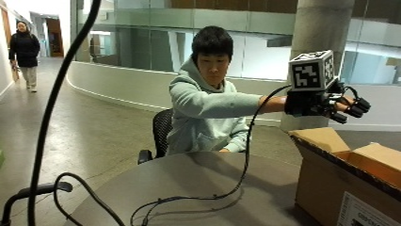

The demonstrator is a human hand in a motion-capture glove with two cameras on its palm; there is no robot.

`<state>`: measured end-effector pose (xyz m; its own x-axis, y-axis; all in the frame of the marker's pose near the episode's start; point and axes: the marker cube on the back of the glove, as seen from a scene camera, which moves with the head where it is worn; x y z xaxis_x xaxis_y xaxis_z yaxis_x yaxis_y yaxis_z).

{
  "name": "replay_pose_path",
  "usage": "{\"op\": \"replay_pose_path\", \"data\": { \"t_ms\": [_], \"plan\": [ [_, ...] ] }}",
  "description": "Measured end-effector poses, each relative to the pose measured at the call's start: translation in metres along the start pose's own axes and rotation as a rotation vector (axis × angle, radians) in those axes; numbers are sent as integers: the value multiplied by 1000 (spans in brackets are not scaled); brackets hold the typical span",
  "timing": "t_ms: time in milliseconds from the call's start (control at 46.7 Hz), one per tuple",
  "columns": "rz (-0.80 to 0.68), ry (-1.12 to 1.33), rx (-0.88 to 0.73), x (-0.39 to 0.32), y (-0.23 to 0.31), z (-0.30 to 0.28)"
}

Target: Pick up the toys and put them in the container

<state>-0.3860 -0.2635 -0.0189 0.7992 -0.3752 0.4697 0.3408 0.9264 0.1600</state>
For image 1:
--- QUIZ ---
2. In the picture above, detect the white marker cube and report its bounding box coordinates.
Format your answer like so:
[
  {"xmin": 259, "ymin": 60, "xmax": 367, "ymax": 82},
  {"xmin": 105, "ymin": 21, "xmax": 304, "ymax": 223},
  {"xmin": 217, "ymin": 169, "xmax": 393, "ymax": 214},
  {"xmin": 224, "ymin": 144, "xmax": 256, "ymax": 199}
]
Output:
[{"xmin": 287, "ymin": 49, "xmax": 339, "ymax": 92}]

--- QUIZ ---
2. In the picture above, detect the brown cardboard box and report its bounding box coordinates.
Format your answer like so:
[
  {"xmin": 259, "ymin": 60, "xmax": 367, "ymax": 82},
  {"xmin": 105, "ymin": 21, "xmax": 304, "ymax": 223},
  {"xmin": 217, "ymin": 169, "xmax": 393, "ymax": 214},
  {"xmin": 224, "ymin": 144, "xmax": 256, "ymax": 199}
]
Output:
[{"xmin": 287, "ymin": 126, "xmax": 401, "ymax": 226}]

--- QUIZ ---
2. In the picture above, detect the black chair armrest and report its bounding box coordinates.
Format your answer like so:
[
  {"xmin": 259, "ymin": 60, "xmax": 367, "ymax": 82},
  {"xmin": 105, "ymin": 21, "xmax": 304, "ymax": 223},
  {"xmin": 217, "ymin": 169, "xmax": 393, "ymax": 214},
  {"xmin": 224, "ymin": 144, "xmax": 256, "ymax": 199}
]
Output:
[{"xmin": 0, "ymin": 181, "xmax": 73, "ymax": 226}]

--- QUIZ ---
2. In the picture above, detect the grey concrete column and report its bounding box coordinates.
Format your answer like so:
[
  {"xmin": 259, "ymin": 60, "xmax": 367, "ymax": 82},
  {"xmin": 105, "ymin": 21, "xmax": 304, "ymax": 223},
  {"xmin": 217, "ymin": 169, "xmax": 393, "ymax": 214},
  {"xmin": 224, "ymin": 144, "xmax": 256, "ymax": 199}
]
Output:
[{"xmin": 280, "ymin": 0, "xmax": 356, "ymax": 132}]

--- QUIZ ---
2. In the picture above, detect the the person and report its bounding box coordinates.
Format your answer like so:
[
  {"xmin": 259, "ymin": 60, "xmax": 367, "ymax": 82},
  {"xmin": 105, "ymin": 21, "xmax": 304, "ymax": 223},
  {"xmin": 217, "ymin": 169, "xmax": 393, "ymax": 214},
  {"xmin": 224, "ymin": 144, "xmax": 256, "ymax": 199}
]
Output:
[{"xmin": 165, "ymin": 25, "xmax": 289, "ymax": 156}]

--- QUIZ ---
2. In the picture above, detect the thick black cable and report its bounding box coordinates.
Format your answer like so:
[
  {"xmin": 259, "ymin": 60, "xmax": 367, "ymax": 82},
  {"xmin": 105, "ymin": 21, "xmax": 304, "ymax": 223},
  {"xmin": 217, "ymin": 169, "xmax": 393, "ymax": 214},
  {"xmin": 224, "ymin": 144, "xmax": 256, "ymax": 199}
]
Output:
[{"xmin": 27, "ymin": 0, "xmax": 103, "ymax": 226}]

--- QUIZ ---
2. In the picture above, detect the glass balustrade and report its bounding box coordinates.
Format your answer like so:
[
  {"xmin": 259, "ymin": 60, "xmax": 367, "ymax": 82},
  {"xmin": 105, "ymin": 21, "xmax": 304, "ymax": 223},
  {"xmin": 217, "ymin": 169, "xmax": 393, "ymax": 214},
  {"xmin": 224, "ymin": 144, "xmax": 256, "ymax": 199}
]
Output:
[{"xmin": 71, "ymin": 0, "xmax": 401, "ymax": 87}]

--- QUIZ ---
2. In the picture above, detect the thin black glove cable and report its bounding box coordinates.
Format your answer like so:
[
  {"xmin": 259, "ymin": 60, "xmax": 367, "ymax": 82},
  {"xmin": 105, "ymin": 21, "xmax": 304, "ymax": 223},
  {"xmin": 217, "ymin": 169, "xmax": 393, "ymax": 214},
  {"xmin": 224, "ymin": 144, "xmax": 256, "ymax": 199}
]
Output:
[{"xmin": 129, "ymin": 84, "xmax": 293, "ymax": 226}]

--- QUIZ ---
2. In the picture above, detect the black office chair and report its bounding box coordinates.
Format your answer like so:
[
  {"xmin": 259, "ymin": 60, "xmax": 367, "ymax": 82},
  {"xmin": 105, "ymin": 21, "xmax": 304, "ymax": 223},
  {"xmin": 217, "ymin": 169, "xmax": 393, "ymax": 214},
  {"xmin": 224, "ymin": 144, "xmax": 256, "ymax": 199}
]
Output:
[{"xmin": 137, "ymin": 108, "xmax": 175, "ymax": 166}]

